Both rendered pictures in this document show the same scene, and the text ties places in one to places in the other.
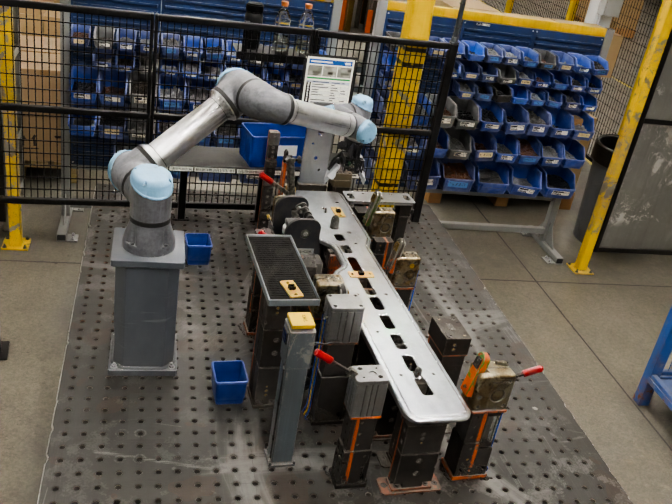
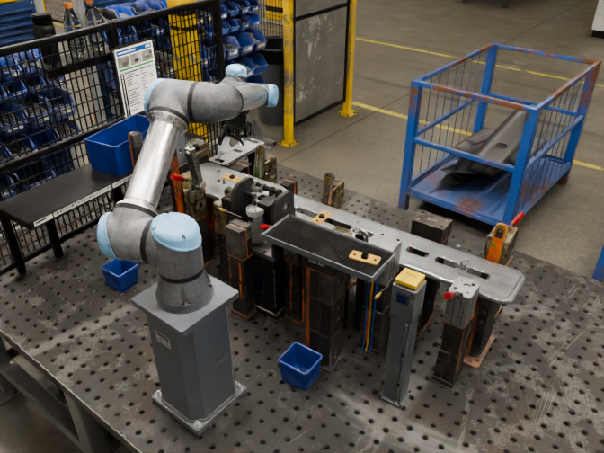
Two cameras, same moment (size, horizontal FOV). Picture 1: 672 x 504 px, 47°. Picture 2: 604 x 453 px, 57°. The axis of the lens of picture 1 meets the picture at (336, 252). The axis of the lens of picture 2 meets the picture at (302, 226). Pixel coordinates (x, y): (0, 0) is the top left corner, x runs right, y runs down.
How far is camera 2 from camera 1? 1.31 m
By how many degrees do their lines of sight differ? 31
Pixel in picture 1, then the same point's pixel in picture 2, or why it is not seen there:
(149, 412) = (271, 439)
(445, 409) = (510, 279)
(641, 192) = (306, 72)
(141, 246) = (196, 300)
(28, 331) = not seen: outside the picture
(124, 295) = (195, 356)
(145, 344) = (218, 385)
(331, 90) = (142, 75)
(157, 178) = (186, 226)
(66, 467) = not seen: outside the picture
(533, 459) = not seen: hidden behind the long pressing
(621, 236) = (304, 108)
